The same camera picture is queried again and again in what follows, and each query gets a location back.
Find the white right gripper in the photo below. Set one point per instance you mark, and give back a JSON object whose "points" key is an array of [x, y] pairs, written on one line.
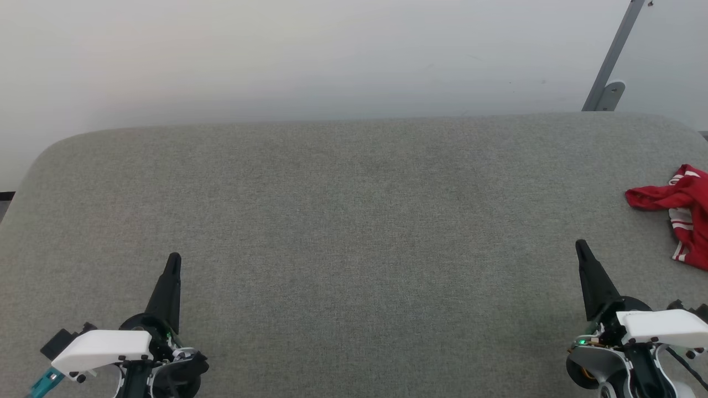
{"points": [[664, 329]]}

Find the grey metal bar bracket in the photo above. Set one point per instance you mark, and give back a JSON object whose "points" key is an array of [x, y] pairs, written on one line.
{"points": [[611, 95]]}

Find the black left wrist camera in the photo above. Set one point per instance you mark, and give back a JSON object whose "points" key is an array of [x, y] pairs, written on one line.
{"points": [[55, 342]]}

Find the teal left camera connector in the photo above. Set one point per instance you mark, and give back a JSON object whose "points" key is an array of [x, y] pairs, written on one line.
{"points": [[47, 381]]}

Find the grey slanted metal bar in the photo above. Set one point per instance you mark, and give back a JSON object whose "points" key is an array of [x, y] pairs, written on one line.
{"points": [[614, 52]]}

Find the red and white jersey shirt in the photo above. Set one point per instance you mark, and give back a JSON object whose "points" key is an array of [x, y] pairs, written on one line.
{"points": [[694, 193]]}

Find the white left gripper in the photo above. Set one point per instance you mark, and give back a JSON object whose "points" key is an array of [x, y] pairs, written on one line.
{"points": [[105, 348]]}

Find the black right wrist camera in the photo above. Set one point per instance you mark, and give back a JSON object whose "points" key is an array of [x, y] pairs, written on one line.
{"points": [[701, 314]]}

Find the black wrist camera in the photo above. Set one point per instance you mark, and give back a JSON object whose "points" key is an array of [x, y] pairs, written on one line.
{"points": [[701, 314], [55, 342]]}

